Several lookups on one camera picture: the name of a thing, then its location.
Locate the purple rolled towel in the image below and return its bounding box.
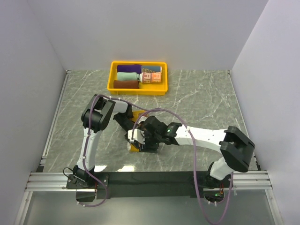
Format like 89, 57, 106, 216
117, 64, 142, 74

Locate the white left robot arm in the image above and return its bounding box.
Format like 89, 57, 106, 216
73, 95, 134, 188

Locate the mint green rolled towel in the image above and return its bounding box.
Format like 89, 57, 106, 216
117, 72, 140, 81

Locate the aluminium frame rail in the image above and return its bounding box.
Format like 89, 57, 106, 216
25, 171, 273, 192

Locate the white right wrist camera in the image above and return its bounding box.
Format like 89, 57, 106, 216
127, 129, 145, 144

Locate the brown rolled towel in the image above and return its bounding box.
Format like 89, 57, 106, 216
113, 80, 139, 89

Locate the blue lettered rolled towel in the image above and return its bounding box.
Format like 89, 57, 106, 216
141, 65, 162, 73

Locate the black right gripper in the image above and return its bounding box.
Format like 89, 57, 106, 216
139, 129, 162, 154

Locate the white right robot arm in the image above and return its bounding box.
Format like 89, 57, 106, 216
128, 116, 255, 189

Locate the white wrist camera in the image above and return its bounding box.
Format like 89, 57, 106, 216
136, 113, 148, 124
127, 129, 145, 144

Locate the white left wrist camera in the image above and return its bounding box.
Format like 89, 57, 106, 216
136, 113, 148, 124

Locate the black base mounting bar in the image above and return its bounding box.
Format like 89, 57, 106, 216
66, 171, 234, 203

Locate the striped rabbit print towel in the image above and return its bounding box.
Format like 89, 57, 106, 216
139, 72, 162, 83

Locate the yellow plastic tray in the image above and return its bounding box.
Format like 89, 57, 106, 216
107, 61, 168, 95

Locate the yellow brown towel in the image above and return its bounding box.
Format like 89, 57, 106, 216
127, 110, 148, 152

